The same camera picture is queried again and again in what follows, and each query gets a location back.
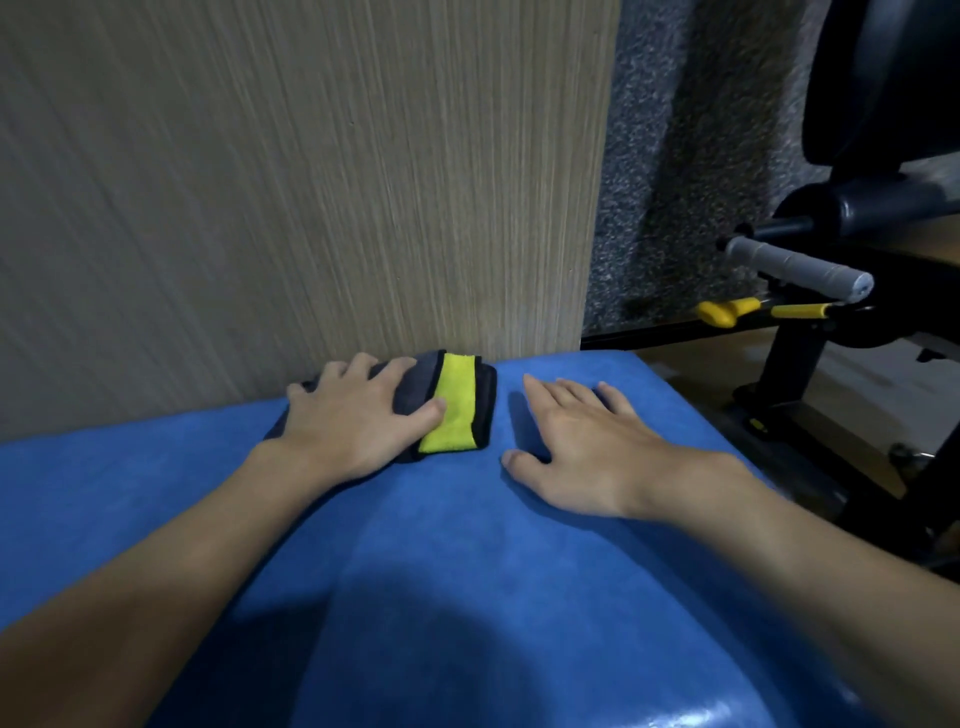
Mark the person's left hand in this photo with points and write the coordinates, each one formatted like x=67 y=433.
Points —
x=345 y=427

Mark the person's right hand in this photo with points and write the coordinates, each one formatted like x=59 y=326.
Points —
x=600 y=465

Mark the grey and yellow cleaning cloth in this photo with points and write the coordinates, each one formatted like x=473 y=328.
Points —
x=457 y=405

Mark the blue padded bench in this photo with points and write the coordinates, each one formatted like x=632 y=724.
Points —
x=487 y=600

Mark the person's left forearm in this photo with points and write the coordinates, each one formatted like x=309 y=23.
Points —
x=150 y=585

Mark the person's right forearm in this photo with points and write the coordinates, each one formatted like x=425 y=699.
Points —
x=825 y=547

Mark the black machine seat pad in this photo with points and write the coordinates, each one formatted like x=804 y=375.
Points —
x=930 y=244

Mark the black exercise machine frame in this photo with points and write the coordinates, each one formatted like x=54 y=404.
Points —
x=787 y=367

